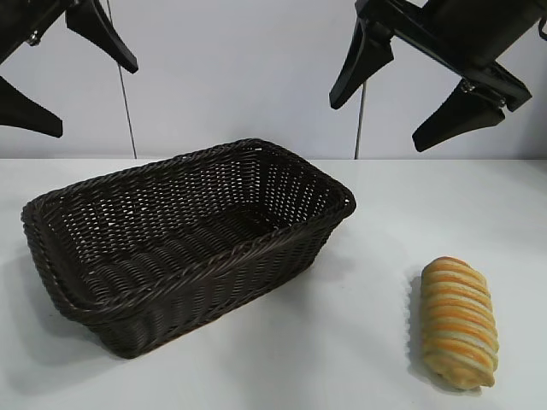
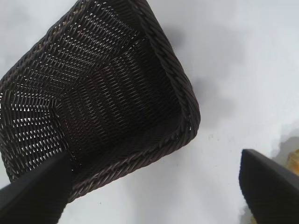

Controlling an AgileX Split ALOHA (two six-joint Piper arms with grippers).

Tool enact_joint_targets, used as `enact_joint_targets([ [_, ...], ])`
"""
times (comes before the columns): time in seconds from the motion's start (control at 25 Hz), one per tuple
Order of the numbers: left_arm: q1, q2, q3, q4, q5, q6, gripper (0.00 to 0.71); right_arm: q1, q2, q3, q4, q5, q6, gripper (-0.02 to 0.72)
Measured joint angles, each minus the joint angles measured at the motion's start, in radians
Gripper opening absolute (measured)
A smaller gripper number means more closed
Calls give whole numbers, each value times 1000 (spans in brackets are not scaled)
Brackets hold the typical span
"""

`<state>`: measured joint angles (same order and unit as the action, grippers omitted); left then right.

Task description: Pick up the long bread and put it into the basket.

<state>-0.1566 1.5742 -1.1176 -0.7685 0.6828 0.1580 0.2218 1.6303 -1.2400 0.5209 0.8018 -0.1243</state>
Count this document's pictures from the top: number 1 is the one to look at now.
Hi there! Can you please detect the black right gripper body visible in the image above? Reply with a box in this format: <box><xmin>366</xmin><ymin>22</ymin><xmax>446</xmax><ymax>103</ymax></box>
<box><xmin>355</xmin><ymin>0</ymin><xmax>547</xmax><ymax>113</ymax></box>

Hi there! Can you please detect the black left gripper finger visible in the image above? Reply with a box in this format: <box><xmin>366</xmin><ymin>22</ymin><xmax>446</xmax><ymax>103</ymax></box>
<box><xmin>0</xmin><ymin>76</ymin><xmax>64</xmax><ymax>138</ymax></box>
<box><xmin>64</xmin><ymin>0</ymin><xmax>139</xmax><ymax>74</ymax></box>

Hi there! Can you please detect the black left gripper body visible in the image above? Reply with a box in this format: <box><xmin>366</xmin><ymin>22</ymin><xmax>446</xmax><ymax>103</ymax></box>
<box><xmin>0</xmin><ymin>0</ymin><xmax>68</xmax><ymax>65</ymax></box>

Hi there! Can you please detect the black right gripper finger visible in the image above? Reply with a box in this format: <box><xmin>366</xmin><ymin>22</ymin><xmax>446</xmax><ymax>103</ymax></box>
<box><xmin>328</xmin><ymin>20</ymin><xmax>394</xmax><ymax>111</ymax></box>
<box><xmin>412</xmin><ymin>80</ymin><xmax>501</xmax><ymax>153</ymax></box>

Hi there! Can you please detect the dark brown woven wicker basket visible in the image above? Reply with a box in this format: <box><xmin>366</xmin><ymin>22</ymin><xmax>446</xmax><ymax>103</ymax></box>
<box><xmin>21</xmin><ymin>137</ymin><xmax>358</xmax><ymax>360</ymax></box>

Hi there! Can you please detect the long striped bread roll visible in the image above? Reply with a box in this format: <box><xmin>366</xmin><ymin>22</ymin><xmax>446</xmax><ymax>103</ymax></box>
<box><xmin>421</xmin><ymin>255</ymin><xmax>500</xmax><ymax>390</ymax></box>

